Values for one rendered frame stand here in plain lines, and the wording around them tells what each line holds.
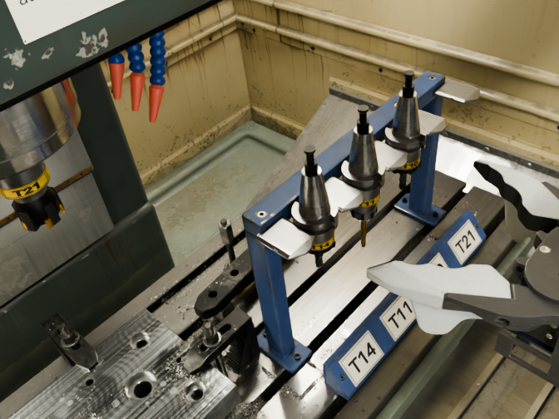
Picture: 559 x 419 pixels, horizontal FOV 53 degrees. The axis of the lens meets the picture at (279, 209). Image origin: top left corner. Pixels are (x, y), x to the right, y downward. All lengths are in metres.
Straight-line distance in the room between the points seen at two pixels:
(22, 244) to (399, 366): 0.76
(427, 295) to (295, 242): 0.38
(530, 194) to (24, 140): 0.40
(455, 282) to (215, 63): 1.58
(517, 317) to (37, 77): 0.32
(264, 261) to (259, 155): 1.17
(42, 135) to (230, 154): 1.49
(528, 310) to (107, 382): 0.70
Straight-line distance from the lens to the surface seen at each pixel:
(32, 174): 0.59
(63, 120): 0.53
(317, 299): 1.07
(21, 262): 1.23
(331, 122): 1.65
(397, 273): 0.38
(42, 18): 0.35
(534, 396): 1.22
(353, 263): 1.12
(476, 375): 1.19
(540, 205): 0.44
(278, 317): 0.90
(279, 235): 0.74
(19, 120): 0.50
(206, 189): 1.85
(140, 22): 0.38
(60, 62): 0.36
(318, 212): 0.73
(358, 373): 0.95
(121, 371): 0.95
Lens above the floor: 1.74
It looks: 42 degrees down
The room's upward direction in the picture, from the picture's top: 8 degrees counter-clockwise
